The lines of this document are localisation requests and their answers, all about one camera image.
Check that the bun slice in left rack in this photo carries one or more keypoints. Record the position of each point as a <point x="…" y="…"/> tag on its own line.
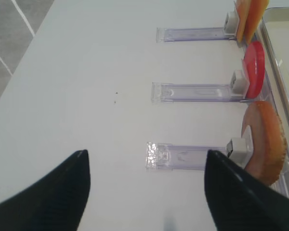
<point x="269" y="142"/>

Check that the grey pusher block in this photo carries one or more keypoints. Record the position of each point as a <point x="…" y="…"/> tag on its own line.
<point x="239" y="83"/>
<point x="231" y="23"/>
<point x="240" y="151"/>

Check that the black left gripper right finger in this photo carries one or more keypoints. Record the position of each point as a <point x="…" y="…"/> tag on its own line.
<point x="239" y="202"/>

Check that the clear rail holder far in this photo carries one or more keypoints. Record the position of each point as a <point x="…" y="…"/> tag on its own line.
<point x="191" y="34"/>

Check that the red tomato slice upright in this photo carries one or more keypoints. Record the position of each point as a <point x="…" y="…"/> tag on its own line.
<point x="254" y="68"/>

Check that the white metal tray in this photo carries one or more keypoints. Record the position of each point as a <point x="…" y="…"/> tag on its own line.
<point x="275" y="31"/>

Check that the clear rail holder near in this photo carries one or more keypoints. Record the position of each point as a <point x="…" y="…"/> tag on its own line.
<point x="170" y="156"/>

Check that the orange cheese slice upright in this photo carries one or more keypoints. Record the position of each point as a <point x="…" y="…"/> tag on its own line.
<point x="256" y="11"/>

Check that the grey pusher block far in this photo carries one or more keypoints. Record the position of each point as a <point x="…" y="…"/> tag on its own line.
<point x="231" y="23"/>

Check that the clear rail holder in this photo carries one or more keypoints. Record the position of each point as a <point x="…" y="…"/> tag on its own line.
<point x="191" y="34"/>
<point x="170" y="156"/>
<point x="166" y="92"/>

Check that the grey pusher block near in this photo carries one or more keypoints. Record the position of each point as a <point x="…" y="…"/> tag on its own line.
<point x="240" y="151"/>

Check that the grey pusher block middle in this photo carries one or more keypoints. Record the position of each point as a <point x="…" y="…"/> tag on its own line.
<point x="239" y="83"/>

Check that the clear rail holder middle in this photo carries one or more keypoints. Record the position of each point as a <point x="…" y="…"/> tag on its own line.
<point x="166" y="92"/>

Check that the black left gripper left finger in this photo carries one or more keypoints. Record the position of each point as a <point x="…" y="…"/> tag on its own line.
<point x="56" y="202"/>

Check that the yellow cheese slice upright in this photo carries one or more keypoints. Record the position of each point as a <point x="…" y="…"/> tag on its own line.
<point x="242" y="9"/>

